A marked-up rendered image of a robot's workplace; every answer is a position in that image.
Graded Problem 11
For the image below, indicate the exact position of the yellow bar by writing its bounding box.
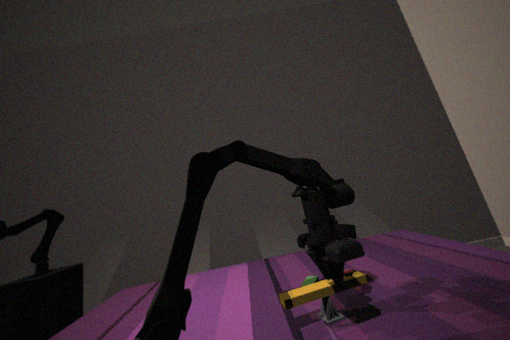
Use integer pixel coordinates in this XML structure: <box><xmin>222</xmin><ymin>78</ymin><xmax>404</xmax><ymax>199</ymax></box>
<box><xmin>279</xmin><ymin>270</ymin><xmax>367</xmax><ymax>309</ymax></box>

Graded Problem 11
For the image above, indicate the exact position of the small green block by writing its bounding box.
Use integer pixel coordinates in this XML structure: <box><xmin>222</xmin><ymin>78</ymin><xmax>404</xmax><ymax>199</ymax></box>
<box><xmin>300</xmin><ymin>276</ymin><xmax>319</xmax><ymax>287</ymax></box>

